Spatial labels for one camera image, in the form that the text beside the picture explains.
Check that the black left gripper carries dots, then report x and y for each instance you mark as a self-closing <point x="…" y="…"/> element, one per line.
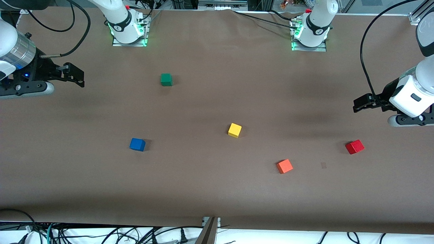
<point x="385" y="96"/>

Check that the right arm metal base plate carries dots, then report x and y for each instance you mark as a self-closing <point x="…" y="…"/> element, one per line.
<point x="119" y="43"/>

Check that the red cube block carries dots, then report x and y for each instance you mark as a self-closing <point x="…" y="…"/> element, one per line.
<point x="355" y="147"/>

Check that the grey metal rail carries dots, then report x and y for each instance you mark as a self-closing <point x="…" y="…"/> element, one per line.
<point x="222" y="4"/>

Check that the brown table mat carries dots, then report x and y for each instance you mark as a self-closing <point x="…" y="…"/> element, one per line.
<point x="217" y="189"/>

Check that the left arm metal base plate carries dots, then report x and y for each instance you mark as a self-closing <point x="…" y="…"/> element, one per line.
<point x="320" y="49"/>

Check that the orange cube block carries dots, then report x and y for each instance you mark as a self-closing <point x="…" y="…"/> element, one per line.
<point x="284" y="166"/>

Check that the aluminium frame corner profile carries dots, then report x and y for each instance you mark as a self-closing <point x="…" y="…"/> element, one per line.
<point x="418" y="15"/>

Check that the yellow cube block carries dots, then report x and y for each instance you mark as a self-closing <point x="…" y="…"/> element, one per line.
<point x="234" y="130"/>

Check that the metal table edge bracket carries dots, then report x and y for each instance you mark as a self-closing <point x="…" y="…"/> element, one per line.
<point x="211" y="230"/>

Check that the green cube block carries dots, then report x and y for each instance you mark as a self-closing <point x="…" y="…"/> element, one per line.
<point x="166" y="80"/>

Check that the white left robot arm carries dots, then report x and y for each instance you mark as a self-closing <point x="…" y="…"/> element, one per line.
<point x="317" y="23"/>

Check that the blue cube block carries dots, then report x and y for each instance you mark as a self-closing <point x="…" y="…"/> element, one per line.
<point x="137" y="144"/>

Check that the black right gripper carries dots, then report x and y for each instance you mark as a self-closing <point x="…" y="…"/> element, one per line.
<point x="43" y="67"/>

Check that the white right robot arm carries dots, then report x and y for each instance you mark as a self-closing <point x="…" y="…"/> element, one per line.
<point x="122" y="20"/>

